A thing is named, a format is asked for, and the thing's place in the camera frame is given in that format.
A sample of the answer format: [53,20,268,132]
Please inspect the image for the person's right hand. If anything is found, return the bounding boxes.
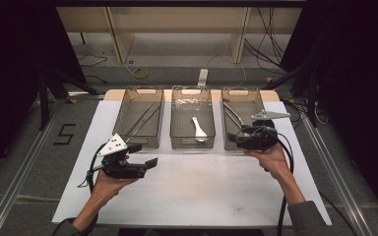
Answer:
[243,143,293,182]

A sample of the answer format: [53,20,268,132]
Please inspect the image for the black metal stand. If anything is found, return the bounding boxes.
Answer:
[262,58,320,129]
[37,65,100,132]

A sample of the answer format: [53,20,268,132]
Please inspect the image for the white table mat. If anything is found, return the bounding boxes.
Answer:
[51,99,333,229]

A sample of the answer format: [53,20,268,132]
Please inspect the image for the metal knife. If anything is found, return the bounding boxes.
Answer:
[222,101,248,128]

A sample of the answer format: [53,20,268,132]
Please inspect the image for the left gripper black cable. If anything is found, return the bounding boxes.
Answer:
[77,142,110,194]

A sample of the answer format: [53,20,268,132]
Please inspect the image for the beige wooden shelf unit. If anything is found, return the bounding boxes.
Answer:
[56,6,303,65]

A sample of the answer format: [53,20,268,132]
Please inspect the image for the metal fork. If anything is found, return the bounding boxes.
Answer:
[223,110,250,138]

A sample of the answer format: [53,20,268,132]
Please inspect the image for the aluminium floor rail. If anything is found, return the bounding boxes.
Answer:
[299,114,375,236]
[0,97,64,236]

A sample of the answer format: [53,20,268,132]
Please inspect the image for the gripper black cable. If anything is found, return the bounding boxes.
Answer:
[77,142,110,194]
[264,132,295,236]

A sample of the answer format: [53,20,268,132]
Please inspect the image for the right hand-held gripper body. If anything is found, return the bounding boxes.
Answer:
[239,110,291,152]

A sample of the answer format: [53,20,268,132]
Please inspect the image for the thin black floor cable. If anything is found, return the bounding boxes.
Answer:
[78,53,109,86]

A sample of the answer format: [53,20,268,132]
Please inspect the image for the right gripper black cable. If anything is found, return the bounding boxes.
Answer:
[264,132,295,236]

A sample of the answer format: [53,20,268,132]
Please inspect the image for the bundle of black cables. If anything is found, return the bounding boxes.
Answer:
[243,6,287,76]

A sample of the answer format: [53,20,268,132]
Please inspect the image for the white power strip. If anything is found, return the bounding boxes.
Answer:
[197,68,210,88]

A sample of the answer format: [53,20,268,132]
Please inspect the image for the white floor cable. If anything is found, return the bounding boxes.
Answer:
[206,53,248,90]

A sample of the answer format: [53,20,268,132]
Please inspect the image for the clear grey plastic bin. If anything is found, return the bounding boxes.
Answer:
[220,87,273,151]
[111,86,165,149]
[169,85,217,150]

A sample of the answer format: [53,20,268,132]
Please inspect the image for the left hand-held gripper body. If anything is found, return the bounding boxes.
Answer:
[96,133,148,180]

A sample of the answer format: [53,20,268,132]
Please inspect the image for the yellow tape roll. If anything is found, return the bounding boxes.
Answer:
[133,67,151,81]

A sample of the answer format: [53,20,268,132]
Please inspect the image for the white ceramic spoon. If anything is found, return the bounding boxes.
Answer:
[191,116,210,144]

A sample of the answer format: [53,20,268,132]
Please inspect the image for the person's left hand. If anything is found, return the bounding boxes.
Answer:
[91,155,140,208]

